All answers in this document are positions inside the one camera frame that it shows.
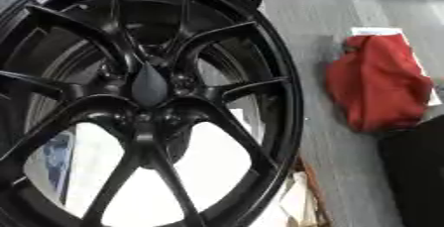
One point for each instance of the black spoked wheel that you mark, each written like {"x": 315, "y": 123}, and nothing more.
{"x": 87, "y": 105}

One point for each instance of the black bag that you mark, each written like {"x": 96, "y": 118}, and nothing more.
{"x": 416, "y": 171}

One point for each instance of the brown cardboard piece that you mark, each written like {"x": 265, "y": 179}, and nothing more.
{"x": 306, "y": 194}

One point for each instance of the red cloth bag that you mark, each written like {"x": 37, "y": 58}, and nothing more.
{"x": 376, "y": 82}

